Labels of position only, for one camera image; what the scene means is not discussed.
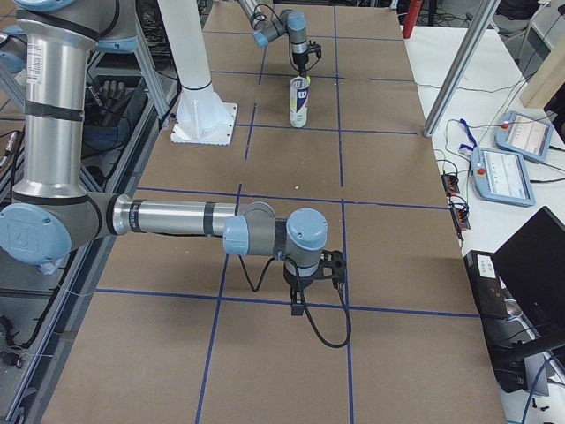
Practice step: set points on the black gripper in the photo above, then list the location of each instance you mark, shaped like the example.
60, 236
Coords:
293, 278
299, 59

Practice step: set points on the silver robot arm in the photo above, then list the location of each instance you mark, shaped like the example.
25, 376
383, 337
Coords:
52, 215
288, 22

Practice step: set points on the tennis ball can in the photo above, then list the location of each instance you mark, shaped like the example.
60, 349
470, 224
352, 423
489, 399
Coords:
299, 96

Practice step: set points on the red fire extinguisher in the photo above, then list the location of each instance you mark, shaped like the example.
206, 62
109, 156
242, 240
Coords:
411, 18

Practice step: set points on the orange black adapter far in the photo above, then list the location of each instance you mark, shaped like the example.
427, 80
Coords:
450, 183

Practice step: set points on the orange black adapter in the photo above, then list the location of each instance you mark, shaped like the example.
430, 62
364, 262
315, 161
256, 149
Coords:
460, 214
450, 183

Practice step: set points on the orange black adapter near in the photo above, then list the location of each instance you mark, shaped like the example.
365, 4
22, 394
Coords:
460, 214

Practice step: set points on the black box under laptop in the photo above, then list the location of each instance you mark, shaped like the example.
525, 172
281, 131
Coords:
515, 361

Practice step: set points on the near teach pendant tablet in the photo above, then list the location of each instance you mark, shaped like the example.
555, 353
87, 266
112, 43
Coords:
501, 176

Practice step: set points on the teach pendant tablet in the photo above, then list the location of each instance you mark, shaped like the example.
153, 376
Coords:
501, 176
528, 136

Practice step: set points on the far teach pendant tablet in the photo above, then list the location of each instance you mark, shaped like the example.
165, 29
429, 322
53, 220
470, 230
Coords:
528, 136

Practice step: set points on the black laptop computer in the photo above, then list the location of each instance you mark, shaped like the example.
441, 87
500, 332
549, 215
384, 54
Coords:
531, 265

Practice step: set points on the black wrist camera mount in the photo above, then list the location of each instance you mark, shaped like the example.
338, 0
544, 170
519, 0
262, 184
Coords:
314, 48
332, 267

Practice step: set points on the white pedestal column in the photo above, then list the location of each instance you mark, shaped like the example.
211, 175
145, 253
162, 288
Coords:
202, 117

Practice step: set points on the aluminium frame post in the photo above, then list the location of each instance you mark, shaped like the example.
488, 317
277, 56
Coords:
472, 38

